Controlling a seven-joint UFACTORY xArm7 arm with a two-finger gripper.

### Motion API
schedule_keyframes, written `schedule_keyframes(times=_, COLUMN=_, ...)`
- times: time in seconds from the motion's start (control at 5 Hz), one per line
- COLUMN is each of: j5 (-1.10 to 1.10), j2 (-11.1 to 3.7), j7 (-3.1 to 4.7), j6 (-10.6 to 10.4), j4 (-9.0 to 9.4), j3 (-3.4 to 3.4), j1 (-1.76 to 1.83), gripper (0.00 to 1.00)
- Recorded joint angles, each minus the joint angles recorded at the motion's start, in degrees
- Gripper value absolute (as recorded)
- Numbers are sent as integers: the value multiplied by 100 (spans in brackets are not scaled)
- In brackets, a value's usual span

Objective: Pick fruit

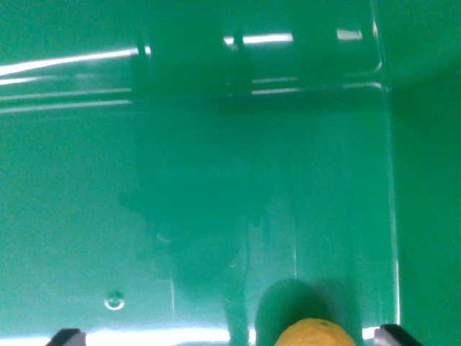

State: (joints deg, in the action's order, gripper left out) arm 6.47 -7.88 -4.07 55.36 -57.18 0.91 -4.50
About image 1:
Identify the yellow orange citrus fruit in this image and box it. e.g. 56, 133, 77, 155
274, 317, 356, 346

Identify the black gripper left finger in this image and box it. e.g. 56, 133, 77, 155
44, 328, 87, 346

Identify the green plastic bin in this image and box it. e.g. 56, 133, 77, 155
0, 0, 461, 346

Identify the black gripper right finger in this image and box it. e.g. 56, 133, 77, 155
373, 324, 424, 346

